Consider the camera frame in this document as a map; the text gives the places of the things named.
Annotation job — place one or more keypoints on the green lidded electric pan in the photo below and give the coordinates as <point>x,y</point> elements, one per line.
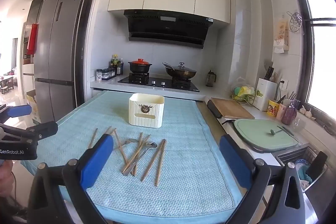
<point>257,134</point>

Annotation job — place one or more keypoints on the cardboard box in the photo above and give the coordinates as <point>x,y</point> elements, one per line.
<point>32,108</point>

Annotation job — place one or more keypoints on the garlic bulbs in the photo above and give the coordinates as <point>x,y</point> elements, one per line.
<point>305,111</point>

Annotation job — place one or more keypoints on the black range hood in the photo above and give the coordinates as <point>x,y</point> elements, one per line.
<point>168,29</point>

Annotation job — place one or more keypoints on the black oblong object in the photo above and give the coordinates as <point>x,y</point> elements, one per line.
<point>214,109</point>

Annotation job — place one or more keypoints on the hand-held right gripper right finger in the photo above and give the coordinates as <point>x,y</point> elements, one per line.
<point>235,161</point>

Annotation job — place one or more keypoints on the yellow cap oil bottle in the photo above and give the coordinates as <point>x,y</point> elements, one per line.
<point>114,62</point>

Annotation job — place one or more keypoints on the wooden cutting board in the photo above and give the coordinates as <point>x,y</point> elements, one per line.
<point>231,108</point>

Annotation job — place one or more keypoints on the person's left hand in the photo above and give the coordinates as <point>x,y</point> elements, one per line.
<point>5,176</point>

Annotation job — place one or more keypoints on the white spice jar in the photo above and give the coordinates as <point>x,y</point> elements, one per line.
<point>99,75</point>

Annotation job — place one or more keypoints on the yellow printed cup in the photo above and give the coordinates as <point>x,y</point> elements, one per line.
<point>273,108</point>

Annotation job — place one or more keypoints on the hanging printed paper bag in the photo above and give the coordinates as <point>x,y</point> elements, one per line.
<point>281,35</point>

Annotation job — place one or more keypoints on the white wall outlet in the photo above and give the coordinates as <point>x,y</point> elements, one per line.
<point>283,84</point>

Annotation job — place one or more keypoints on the white knife block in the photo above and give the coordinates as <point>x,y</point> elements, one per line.
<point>265,94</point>

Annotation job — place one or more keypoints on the pink cup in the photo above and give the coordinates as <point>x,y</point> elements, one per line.
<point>281,112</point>

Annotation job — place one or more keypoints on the dark glass pitcher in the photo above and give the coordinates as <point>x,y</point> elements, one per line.
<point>210,79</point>

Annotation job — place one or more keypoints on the plastic bag with produce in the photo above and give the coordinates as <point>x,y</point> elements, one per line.
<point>244,91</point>

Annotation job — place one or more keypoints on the rack of spice jars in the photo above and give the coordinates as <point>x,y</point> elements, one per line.
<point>109,73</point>

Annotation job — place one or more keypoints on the thin metal tool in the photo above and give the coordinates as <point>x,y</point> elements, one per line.
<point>288,133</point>

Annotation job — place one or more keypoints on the black clay pot red lid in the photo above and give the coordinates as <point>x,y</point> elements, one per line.
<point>140,66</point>

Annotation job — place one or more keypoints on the dark sauce bottle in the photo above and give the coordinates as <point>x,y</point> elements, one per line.
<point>119,67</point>

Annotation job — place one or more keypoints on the purple soap bottle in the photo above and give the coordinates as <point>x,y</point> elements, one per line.
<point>288,115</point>

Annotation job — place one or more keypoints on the pile of wooden chopsticks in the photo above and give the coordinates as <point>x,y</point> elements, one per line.
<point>160,163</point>

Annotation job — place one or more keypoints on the dark framed window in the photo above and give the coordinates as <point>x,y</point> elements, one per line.
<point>305,43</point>

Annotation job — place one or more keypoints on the metal sink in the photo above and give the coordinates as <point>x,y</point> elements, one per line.
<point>296,161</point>

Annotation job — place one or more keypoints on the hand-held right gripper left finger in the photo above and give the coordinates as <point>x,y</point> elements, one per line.
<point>95,161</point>

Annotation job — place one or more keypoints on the grey refrigerator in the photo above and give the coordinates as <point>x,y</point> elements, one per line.
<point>57,56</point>

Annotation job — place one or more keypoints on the cream ribbed utensil holder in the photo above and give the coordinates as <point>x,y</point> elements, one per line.
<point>145,111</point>

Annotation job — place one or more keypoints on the light blue table mat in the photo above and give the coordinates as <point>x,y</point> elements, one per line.
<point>189,161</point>

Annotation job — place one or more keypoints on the metal spoon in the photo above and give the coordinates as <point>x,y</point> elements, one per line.
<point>151,145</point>

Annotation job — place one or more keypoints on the wok with glass lid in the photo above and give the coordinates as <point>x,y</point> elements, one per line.
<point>181,72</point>

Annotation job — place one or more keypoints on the black gas stove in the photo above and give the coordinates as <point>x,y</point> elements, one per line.
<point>157,81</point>

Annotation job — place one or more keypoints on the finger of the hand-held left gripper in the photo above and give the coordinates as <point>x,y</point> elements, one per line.
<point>39,130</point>
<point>19,110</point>

